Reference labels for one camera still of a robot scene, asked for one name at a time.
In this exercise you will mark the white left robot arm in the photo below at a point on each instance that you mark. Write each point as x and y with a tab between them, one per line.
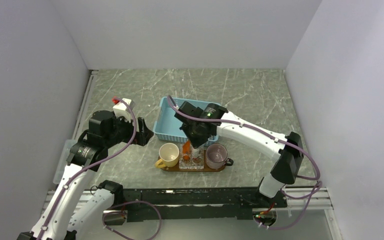
60	220

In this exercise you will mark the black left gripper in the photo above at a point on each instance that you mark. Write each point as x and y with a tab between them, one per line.
144	134

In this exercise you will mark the clear glass holder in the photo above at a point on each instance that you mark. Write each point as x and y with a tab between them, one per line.
191	159

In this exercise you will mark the light blue plastic basket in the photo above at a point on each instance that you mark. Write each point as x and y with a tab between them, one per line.
167	127

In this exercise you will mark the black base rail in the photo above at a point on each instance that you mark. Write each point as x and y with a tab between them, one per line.
139	211

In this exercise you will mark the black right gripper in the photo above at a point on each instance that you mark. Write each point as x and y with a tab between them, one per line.
196	143

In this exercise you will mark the yellow mug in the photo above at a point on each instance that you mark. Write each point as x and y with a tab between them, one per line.
168	156

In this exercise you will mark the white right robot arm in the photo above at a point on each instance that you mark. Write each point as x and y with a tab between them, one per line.
215	120

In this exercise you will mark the oval wooden tray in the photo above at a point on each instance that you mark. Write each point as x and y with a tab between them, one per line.
176	169

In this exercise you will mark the orange toothpaste tube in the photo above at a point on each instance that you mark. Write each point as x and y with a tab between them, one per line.
186	152

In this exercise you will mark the purple mug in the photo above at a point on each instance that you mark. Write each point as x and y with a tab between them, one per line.
217	157

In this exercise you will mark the white toothpaste tube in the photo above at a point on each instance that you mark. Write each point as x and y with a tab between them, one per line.
196	155

